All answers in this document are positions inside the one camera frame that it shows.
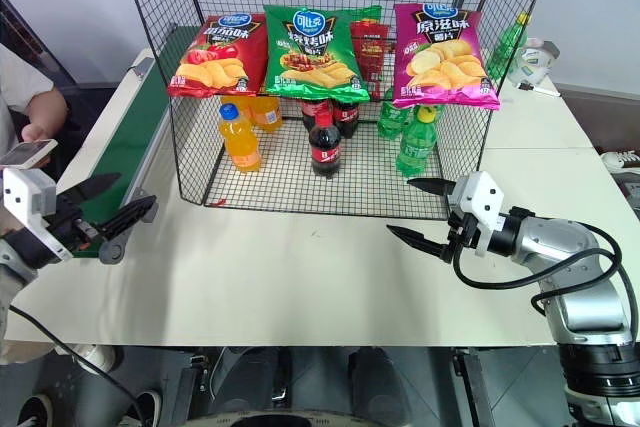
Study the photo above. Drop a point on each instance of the bystander forearm white sleeve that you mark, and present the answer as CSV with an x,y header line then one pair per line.
x,y
30,97

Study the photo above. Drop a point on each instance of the bystander bare hand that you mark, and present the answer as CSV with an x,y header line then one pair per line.
x,y
37,134

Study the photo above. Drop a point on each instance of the white printed tape roll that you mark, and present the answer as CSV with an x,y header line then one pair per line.
x,y
537,62

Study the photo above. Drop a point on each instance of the white smartphone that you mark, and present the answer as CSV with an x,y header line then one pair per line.
x,y
27,153

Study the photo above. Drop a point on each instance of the orange soda bottle blue cap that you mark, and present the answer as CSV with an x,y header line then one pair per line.
x,y
241,147

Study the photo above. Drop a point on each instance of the red tomato chip bag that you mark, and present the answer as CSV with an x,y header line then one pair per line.
x,y
220,57

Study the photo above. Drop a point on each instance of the purple original chip bag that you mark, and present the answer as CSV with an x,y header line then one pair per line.
x,y
445,57

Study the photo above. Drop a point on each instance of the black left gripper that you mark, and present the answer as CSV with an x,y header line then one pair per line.
x,y
70,229

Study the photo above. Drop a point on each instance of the green soda bottle yellow cap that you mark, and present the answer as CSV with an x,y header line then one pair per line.
x,y
390,122
505,49
415,152

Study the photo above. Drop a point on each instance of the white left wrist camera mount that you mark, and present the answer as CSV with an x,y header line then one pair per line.
x,y
27,197

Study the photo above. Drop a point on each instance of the black sneaker white sole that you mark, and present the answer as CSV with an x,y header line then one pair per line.
x,y
35,412
149,409

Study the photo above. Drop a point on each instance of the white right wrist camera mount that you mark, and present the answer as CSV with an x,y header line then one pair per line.
x,y
480,192

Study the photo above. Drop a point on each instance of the white marker pen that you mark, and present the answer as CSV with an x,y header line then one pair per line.
x,y
539,89

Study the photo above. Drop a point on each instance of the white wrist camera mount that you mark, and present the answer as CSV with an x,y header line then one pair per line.
x,y
480,192
27,197

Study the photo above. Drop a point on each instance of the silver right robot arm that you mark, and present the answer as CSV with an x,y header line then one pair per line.
x,y
585,297

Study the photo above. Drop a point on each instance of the green belt conveyor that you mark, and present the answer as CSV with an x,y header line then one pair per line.
x,y
135,112

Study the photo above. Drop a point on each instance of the green barbecue chip bag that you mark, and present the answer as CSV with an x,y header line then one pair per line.
x,y
310,57

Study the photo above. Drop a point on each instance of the cola bottle red label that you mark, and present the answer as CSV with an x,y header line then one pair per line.
x,y
311,112
325,152
346,119

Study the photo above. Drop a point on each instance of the small red snack bag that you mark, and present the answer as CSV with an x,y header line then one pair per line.
x,y
370,52

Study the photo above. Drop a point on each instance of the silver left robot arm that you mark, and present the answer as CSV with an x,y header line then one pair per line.
x,y
12,267

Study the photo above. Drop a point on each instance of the white sneaker dark stripe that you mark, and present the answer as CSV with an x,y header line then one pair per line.
x,y
622,161

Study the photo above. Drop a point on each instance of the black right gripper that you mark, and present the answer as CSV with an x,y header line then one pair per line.
x,y
465,232

